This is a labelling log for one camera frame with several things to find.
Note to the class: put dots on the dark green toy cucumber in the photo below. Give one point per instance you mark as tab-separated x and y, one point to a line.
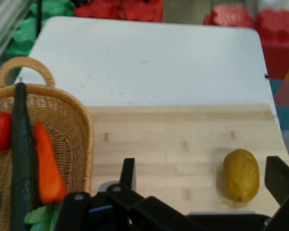
21	154

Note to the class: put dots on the light wooden cutting board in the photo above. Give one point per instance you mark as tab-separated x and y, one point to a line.
173	134

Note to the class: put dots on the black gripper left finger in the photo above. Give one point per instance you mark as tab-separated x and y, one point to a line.
125	211

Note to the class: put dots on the colourful triangle pattern floor mat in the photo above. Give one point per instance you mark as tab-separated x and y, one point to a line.
287	101

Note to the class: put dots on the large red foam block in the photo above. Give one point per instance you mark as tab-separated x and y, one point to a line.
278	41

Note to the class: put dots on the small red foam block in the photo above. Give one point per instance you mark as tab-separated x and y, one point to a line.
228	16

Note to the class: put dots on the clear striped plastic panel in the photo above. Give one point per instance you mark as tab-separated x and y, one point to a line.
4	26

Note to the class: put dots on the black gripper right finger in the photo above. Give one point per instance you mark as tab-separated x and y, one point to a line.
283	183

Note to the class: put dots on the orange toy carrot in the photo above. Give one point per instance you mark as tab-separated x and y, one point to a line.
48	173

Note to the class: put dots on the wide red foam block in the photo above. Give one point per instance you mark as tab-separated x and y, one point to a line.
135	9

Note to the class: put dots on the yellow-brown toy potato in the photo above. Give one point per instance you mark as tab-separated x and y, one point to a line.
242	178

